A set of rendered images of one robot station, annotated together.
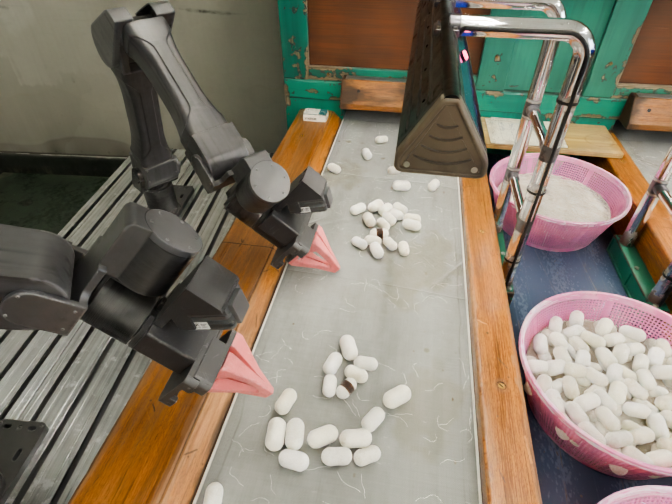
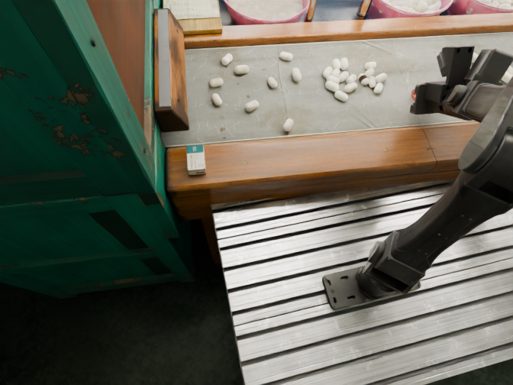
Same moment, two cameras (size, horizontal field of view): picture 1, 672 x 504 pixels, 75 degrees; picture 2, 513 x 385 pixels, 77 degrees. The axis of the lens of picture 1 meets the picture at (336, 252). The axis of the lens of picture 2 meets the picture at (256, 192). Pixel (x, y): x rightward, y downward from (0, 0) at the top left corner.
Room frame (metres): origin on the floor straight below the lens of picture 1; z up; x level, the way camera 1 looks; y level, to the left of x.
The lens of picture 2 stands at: (1.10, 0.41, 1.35)
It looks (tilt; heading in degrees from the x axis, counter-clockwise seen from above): 64 degrees down; 246
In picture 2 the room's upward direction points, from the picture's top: 7 degrees clockwise
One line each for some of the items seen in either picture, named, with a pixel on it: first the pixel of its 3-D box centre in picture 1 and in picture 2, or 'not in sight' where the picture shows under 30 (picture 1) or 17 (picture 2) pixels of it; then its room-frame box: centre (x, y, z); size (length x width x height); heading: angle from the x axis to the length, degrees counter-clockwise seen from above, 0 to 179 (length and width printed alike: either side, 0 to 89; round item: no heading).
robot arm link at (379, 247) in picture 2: (156, 172); (392, 266); (0.80, 0.37, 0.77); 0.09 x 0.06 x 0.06; 134
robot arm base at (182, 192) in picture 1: (160, 198); (378, 279); (0.80, 0.38, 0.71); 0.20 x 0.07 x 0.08; 175
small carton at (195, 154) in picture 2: (315, 115); (195, 159); (1.09, 0.05, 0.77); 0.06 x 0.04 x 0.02; 80
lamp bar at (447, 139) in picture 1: (442, 36); not in sight; (0.64, -0.14, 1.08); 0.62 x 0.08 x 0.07; 170
